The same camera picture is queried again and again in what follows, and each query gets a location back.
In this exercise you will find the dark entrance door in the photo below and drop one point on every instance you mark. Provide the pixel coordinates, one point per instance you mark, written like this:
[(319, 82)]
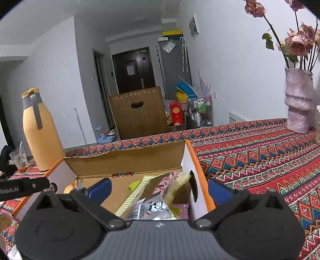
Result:
[(122, 75)]

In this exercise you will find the blue plastic item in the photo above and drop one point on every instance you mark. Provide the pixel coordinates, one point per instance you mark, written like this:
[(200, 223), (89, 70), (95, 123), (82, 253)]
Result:
[(183, 88)]

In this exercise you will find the dried pink rose bouquet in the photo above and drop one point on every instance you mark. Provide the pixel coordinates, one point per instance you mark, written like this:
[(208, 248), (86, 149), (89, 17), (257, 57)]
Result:
[(297, 42)]

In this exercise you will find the white hanging umbrella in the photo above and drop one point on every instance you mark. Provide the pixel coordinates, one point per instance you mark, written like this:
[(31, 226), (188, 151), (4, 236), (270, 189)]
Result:
[(184, 55)]

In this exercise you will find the orange cardboard box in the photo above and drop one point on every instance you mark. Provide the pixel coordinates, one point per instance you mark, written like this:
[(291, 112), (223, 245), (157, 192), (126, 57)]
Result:
[(140, 160)]

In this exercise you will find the yellow storage box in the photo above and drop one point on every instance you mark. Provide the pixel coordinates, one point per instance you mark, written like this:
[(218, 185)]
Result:
[(172, 33)]

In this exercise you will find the pink textured vase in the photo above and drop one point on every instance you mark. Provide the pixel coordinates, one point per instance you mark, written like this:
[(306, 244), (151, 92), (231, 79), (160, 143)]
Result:
[(298, 105)]

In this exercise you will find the pink snack packet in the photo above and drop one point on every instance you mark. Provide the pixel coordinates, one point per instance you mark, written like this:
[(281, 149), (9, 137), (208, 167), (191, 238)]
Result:
[(181, 210)]

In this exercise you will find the blue floor tray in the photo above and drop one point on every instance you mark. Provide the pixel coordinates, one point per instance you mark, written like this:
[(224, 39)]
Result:
[(106, 137)]

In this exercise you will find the paper notice on door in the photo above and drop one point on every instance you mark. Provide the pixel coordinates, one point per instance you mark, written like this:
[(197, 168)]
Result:
[(130, 70)]

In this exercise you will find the wooden chair back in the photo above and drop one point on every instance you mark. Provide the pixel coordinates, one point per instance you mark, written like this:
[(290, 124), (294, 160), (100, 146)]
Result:
[(150, 120)]

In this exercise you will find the lime green snack packet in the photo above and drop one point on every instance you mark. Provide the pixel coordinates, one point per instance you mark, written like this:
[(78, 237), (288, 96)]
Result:
[(135, 185)]

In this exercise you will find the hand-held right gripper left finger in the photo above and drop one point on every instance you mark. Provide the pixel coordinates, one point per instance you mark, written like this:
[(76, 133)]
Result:
[(100, 191)]

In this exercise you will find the clear plastic bag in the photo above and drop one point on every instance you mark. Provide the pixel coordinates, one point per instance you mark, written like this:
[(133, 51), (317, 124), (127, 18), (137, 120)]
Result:
[(169, 47)]

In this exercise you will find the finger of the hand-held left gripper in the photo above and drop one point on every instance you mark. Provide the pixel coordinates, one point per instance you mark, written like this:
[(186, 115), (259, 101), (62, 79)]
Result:
[(35, 186)]

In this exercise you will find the clear drinking glass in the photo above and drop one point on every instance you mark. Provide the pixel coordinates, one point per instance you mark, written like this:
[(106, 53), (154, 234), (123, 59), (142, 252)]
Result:
[(18, 160)]

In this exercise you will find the white wall heater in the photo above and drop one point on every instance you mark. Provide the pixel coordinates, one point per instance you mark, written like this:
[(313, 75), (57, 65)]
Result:
[(238, 117)]

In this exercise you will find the yellow thermos jug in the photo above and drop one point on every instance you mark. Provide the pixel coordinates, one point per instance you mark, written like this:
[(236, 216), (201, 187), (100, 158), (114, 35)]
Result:
[(42, 140)]

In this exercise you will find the grey refrigerator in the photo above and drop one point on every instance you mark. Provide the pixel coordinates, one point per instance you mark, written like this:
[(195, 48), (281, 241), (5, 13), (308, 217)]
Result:
[(172, 75)]

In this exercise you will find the yellow bag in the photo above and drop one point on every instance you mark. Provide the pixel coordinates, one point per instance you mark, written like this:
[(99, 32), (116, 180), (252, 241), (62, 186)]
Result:
[(181, 97)]

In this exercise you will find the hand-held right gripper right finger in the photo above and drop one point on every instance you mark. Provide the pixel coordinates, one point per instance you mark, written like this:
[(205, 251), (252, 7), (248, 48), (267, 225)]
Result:
[(219, 191)]

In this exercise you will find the yellow striped silver snack packet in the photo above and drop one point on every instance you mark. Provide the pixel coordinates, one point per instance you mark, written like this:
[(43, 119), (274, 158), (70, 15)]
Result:
[(155, 205)]

